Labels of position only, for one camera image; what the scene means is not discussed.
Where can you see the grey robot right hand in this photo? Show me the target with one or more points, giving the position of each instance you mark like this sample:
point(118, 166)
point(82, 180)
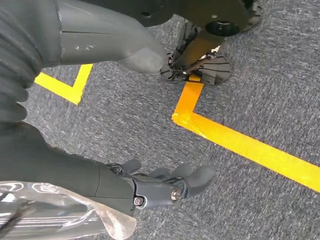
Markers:
point(100, 36)

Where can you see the yellow floor tape square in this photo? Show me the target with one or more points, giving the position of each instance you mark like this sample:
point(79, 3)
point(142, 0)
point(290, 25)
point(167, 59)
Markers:
point(250, 152)
point(75, 92)

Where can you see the ribbed grey right arm sleeve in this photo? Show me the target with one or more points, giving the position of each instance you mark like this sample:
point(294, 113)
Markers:
point(17, 49)

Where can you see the black robot right foot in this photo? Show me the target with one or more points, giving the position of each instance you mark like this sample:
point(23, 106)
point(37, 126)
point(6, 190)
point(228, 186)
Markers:
point(217, 71)

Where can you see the clear plastic camera guard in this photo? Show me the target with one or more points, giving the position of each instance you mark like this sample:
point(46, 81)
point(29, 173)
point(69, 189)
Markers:
point(62, 218)

